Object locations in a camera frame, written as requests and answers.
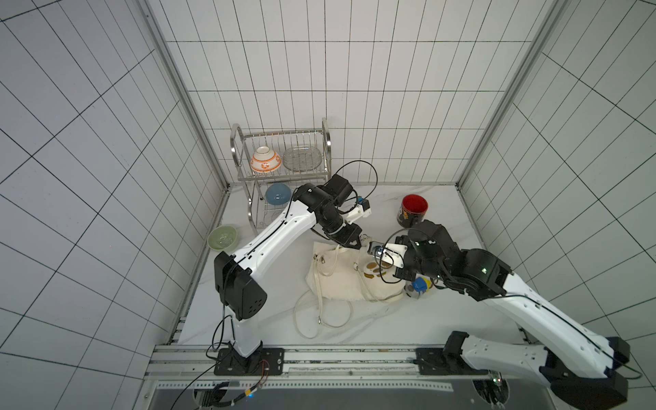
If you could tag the cream canvas shoulder bag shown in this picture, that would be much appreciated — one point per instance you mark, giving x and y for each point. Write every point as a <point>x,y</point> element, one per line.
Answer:
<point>341,294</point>

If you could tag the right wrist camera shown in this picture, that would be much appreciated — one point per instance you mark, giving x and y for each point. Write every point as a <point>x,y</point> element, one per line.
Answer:
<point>388,254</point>

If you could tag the blue bowl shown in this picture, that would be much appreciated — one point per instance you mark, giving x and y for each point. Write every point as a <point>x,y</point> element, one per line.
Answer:
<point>278,194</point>

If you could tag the orange white patterned bowl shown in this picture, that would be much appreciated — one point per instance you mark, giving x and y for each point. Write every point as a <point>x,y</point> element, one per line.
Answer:
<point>265,160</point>

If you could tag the yellow blue plush keychain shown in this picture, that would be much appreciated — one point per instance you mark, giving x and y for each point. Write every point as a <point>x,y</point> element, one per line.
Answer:
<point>417,288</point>

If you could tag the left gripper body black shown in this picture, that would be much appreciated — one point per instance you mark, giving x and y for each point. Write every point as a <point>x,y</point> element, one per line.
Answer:
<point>344,235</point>

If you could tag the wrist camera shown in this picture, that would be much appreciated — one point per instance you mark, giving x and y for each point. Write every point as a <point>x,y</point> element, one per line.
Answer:
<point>388,254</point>
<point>362,210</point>

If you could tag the metal two-tier dish rack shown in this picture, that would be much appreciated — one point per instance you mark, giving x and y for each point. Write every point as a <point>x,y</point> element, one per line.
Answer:
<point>260,214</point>

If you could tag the brown white plush keychain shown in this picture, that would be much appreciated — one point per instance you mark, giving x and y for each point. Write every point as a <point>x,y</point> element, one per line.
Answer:
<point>372,269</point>

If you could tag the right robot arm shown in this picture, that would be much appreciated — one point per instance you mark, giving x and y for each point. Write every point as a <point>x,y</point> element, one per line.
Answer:
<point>579,366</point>

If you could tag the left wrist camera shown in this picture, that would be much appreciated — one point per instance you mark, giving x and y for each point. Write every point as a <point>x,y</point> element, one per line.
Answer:
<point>362,210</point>

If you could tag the clear glass plate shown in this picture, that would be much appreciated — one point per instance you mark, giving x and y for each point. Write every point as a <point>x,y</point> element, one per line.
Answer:
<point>302,159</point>

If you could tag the pale green bowl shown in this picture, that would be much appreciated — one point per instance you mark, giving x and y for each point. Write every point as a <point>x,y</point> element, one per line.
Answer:
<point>223,239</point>

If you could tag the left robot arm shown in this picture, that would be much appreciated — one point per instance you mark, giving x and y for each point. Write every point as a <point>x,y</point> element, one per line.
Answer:
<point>333,206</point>

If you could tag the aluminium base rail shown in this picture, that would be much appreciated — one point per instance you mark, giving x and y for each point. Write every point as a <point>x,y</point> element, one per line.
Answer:
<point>313,366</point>

